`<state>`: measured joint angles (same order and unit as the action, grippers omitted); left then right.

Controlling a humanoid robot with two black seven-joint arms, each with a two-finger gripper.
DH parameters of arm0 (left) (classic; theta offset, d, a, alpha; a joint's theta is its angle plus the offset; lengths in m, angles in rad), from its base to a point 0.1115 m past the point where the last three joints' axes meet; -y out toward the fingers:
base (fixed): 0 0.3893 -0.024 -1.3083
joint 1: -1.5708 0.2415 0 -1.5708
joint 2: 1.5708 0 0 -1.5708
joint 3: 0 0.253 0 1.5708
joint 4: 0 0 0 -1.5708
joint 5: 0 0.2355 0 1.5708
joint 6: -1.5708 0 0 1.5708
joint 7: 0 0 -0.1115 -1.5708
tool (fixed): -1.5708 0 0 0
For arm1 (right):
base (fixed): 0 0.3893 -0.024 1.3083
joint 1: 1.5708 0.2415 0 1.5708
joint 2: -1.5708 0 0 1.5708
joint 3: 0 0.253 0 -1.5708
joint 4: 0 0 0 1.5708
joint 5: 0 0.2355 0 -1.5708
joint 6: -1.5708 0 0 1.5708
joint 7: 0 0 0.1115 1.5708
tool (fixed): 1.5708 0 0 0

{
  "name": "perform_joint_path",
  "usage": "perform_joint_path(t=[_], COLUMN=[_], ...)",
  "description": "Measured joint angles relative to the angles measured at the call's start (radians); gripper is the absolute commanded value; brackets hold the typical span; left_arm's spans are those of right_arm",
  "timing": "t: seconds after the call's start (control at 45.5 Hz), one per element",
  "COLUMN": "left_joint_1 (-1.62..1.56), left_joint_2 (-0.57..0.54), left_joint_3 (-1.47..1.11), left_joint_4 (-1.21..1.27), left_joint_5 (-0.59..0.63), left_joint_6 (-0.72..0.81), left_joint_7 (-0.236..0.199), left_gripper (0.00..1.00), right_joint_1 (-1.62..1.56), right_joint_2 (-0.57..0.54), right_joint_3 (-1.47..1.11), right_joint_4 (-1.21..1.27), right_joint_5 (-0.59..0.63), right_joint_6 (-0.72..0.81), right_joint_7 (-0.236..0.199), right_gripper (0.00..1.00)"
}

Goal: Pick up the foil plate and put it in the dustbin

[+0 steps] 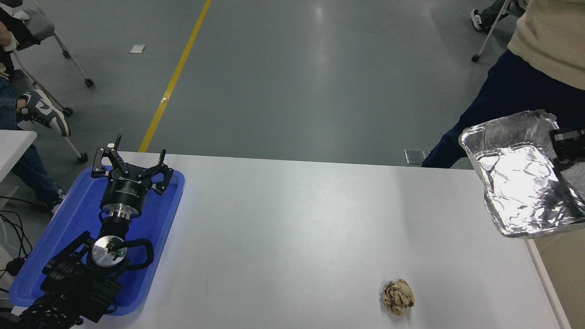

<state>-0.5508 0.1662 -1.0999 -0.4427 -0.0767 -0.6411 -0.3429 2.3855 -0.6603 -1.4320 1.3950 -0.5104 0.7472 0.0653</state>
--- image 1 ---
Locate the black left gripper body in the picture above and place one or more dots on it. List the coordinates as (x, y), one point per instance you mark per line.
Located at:
(121, 194)

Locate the silver foil plate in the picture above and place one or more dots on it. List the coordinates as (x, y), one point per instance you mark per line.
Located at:
(516, 183)

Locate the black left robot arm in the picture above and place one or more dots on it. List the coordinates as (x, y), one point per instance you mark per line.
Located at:
(68, 283)

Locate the grey floor plate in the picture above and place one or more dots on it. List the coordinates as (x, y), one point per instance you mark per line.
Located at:
(414, 156)

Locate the blue plastic tray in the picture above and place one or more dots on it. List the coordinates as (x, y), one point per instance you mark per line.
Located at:
(155, 219)

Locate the person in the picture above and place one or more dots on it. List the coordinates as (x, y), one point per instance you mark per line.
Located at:
(512, 96)
(27, 169)
(491, 11)

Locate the grey and white sneaker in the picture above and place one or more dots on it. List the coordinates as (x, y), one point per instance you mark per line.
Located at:
(45, 114)

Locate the small white side table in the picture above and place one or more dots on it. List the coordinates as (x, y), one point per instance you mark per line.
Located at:
(13, 146)

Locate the white paper scrap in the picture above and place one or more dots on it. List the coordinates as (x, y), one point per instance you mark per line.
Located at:
(137, 49)

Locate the black power adapter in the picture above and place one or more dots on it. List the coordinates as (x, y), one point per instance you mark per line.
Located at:
(15, 266)

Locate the large pale bin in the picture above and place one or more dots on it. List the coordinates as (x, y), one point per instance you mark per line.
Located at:
(566, 274)

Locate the grey seat wheeled chair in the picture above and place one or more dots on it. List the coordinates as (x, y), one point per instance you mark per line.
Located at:
(39, 23)

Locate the crumpled tan paper ball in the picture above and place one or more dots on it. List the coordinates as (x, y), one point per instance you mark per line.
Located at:
(397, 297)

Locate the white frame wheeled chair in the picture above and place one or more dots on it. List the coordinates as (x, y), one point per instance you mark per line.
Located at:
(59, 130)
(491, 29)

